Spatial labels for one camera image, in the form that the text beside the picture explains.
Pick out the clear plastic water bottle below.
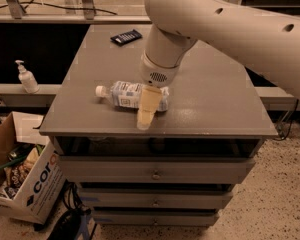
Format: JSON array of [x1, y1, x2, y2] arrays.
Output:
[[95, 81, 159, 109]]

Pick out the green stick in box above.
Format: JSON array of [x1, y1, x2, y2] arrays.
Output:
[[0, 156, 26, 170]]

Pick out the white pump dispenser bottle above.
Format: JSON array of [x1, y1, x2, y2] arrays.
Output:
[[15, 60, 39, 93]]

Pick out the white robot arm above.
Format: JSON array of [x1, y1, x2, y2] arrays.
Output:
[[137, 0, 300, 130]]

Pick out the snack packets in box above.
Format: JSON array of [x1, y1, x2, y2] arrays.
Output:
[[0, 144, 45, 199]]

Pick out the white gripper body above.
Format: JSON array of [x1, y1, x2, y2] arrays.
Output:
[[139, 51, 181, 88]]

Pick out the white cardboard box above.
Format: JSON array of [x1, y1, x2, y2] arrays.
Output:
[[0, 112, 65, 224]]

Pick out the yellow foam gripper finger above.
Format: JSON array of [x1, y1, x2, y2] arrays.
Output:
[[137, 85, 162, 130]]

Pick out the black cable under cabinet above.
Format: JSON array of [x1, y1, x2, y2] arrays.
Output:
[[46, 180, 99, 240]]

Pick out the grey drawer cabinet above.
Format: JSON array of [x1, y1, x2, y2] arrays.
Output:
[[40, 25, 277, 226]]

